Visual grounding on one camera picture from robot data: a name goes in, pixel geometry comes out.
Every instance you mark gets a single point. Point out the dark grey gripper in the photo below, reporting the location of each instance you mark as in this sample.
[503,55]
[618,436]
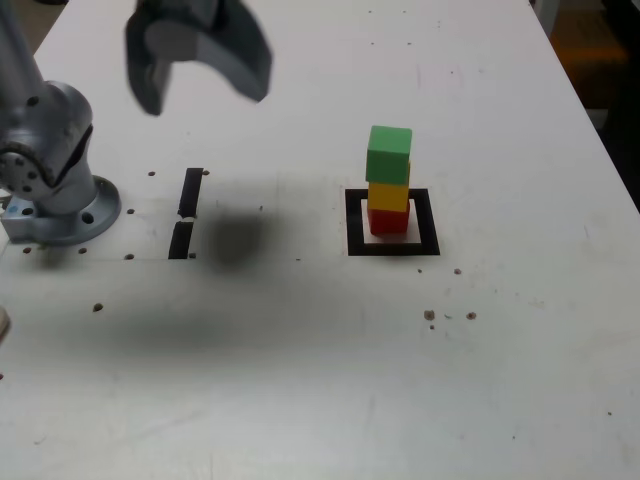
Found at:
[185,12]

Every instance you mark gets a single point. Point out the green cube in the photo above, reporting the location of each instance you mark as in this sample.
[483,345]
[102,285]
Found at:
[387,155]

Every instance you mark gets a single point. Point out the yellow cube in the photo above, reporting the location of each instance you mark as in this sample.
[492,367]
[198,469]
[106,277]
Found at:
[387,197]

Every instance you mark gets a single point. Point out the red cube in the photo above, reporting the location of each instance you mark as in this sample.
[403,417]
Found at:
[387,222]

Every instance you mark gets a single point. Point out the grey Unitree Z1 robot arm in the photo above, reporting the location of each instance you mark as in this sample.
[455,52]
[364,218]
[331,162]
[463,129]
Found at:
[60,125]

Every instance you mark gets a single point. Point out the black tape square outline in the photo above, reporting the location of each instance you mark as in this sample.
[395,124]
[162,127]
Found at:
[352,225]

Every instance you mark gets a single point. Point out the black tape strip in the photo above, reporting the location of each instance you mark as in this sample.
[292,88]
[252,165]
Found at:
[190,192]

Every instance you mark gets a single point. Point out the beige round object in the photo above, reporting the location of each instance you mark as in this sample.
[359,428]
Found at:
[3,325]

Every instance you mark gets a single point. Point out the dark object with yellow band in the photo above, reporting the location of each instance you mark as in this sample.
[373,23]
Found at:
[595,50]

